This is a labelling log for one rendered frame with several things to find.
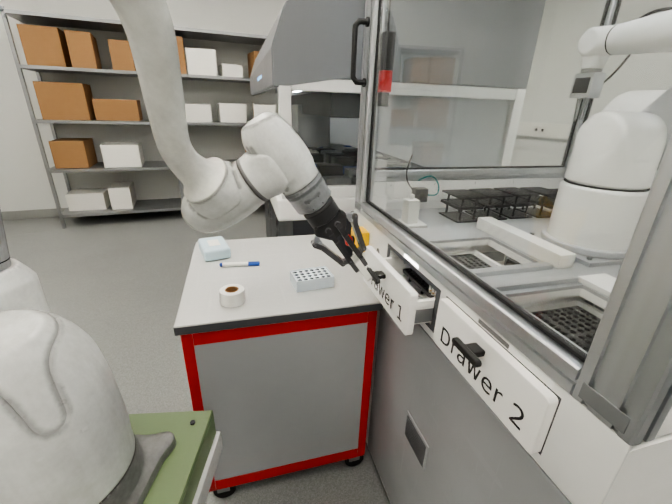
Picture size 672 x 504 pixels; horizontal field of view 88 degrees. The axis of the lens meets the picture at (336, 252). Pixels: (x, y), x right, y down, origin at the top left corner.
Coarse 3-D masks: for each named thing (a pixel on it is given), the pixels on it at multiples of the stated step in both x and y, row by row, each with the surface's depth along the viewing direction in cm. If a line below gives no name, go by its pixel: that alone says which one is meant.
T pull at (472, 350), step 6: (456, 342) 63; (462, 342) 62; (462, 348) 61; (468, 348) 61; (474, 348) 61; (480, 348) 61; (468, 354) 60; (474, 354) 59; (480, 354) 60; (468, 360) 60; (474, 360) 58; (480, 360) 58; (474, 366) 58; (480, 366) 58
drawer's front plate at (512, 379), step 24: (456, 312) 68; (456, 336) 69; (480, 336) 62; (456, 360) 69; (504, 360) 56; (480, 384) 63; (504, 384) 57; (528, 384) 52; (504, 408) 57; (528, 408) 52; (552, 408) 49; (528, 432) 52
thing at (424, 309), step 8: (392, 264) 102; (400, 264) 102; (400, 272) 103; (416, 288) 97; (424, 296) 93; (424, 304) 79; (432, 304) 80; (416, 312) 79; (424, 312) 80; (432, 312) 80; (416, 320) 80; (424, 320) 81
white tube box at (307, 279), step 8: (296, 272) 113; (304, 272) 113; (312, 272) 114; (320, 272) 113; (328, 272) 113; (296, 280) 108; (304, 280) 107; (312, 280) 108; (320, 280) 109; (328, 280) 110; (296, 288) 107; (304, 288) 108; (312, 288) 109; (320, 288) 110
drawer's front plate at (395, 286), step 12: (372, 252) 96; (372, 264) 96; (384, 264) 88; (396, 276) 82; (372, 288) 97; (384, 288) 89; (396, 288) 82; (408, 288) 77; (384, 300) 89; (396, 300) 82; (408, 300) 76; (396, 312) 83; (408, 312) 77; (408, 324) 78
